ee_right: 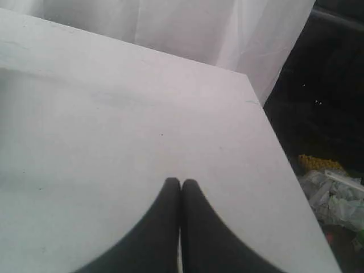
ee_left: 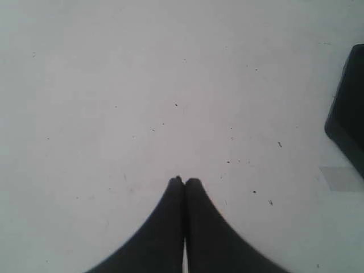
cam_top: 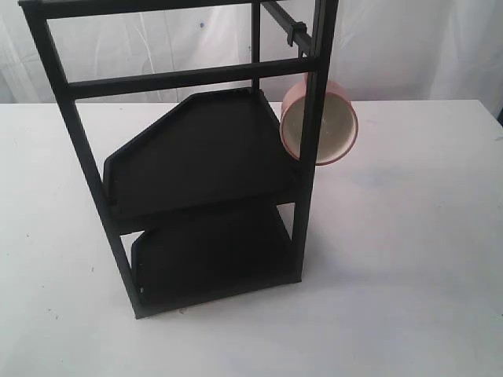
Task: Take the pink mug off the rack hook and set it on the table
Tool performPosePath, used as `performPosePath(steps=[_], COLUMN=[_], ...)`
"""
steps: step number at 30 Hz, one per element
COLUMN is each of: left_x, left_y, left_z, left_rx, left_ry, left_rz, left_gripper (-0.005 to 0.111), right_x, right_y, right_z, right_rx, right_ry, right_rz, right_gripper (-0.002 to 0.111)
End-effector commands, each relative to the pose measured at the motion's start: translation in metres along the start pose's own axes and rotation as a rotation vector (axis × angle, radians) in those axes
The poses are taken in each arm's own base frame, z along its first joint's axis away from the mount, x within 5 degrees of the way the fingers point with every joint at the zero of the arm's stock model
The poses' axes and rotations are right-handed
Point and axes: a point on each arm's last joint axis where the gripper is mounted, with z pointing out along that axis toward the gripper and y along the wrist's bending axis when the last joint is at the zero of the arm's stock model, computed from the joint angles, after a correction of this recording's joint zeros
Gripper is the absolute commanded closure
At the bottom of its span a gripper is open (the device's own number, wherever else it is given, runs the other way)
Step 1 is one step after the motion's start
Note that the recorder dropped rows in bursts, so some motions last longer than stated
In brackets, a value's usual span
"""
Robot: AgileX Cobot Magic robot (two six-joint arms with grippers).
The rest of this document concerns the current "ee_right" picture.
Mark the yellow textured object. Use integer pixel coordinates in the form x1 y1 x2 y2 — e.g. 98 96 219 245
298 154 345 172

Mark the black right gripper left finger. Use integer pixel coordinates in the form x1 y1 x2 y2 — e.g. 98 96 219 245
77 177 181 272

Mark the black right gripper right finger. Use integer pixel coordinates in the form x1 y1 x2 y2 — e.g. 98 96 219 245
180 178 258 273

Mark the crumpled plastic bags pile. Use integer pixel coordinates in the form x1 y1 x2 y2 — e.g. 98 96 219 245
298 169 363 231

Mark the white backdrop curtain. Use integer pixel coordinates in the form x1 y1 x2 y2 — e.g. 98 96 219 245
1 0 314 104

